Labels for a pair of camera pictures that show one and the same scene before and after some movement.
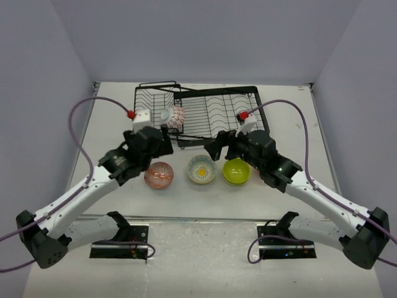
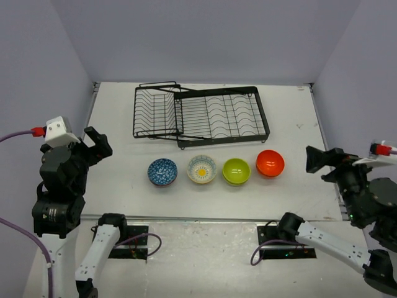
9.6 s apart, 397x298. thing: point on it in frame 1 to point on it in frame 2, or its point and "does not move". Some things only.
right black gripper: [224, 138] to [335, 156]
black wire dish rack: [194, 117] does not move
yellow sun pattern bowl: [201, 169] does not move
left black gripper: [164, 147] to [101, 149]
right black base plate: [279, 248] does not move
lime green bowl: [236, 171] does not move
